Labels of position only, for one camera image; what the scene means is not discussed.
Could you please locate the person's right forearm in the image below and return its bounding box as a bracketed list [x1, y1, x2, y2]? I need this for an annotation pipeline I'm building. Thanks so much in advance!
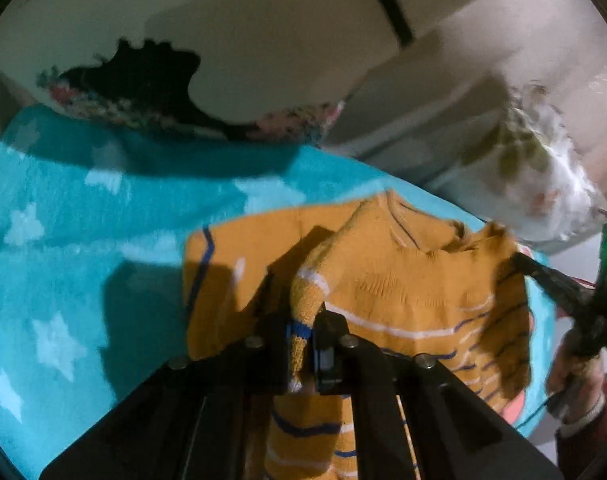
[554, 369, 607, 480]

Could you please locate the mustard striped knit sweater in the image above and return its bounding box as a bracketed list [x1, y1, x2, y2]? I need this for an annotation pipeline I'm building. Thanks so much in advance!
[184, 189, 533, 480]

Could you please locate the white crumpled cloth pile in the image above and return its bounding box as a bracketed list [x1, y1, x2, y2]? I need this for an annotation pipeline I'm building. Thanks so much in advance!
[458, 82, 607, 256]

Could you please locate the turquoise star print blanket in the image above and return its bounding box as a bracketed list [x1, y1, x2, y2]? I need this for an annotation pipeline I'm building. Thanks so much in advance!
[0, 105, 551, 480]

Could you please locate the person's right hand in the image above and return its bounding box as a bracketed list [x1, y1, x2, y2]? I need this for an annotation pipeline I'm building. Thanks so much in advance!
[546, 332, 607, 423]

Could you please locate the dark cloth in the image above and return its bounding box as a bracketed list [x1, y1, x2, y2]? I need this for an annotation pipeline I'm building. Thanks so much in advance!
[58, 37, 234, 133]

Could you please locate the white floral border bedsheet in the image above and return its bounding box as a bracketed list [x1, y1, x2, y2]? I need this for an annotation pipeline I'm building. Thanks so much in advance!
[0, 0, 424, 142]

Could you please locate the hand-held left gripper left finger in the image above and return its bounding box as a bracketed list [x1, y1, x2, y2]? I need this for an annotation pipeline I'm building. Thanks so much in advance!
[38, 271, 291, 480]

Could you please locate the thin black cable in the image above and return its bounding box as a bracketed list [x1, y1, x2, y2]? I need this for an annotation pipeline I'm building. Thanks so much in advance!
[512, 394, 559, 432]

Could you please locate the black pole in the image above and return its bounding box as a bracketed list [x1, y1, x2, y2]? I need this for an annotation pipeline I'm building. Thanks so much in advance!
[366, 0, 415, 47]

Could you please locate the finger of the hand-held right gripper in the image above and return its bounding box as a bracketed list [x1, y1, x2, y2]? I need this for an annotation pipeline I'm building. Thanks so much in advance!
[512, 252, 587, 313]

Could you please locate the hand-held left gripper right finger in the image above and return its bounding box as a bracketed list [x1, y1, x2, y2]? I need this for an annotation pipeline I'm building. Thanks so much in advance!
[311, 310, 565, 480]

